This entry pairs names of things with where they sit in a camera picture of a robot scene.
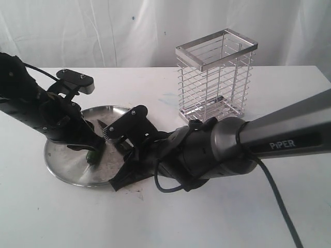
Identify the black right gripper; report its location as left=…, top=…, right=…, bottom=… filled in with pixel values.
left=109, top=129, right=189, bottom=192

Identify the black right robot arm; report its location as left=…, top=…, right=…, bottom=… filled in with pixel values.
left=103, top=90, right=330, bottom=191

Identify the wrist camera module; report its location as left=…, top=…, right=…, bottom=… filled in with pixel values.
left=47, top=69, right=95, bottom=101
left=102, top=105, right=158, bottom=147

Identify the chrome wire utensil rack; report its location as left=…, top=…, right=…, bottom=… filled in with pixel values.
left=175, top=28, right=258, bottom=121

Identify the white backdrop curtain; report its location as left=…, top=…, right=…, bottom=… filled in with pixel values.
left=1, top=1, right=330, bottom=71

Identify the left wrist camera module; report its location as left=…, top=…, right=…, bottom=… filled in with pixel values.
left=47, top=69, right=95, bottom=101

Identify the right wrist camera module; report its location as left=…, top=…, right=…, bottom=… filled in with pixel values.
left=102, top=105, right=158, bottom=147

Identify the black handled paring knife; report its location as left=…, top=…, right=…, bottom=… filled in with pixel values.
left=97, top=119, right=108, bottom=133

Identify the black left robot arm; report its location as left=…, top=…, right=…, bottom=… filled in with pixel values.
left=1, top=53, right=105, bottom=152

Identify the round stainless steel plate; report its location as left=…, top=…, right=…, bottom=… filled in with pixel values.
left=44, top=105, right=129, bottom=187

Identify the green cucumber piece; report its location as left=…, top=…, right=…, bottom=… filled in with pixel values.
left=86, top=144, right=106, bottom=165

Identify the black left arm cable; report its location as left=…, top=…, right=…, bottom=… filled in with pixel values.
left=23, top=63, right=62, bottom=81

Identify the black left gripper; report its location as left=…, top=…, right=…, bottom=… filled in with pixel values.
left=28, top=95, right=103, bottom=152

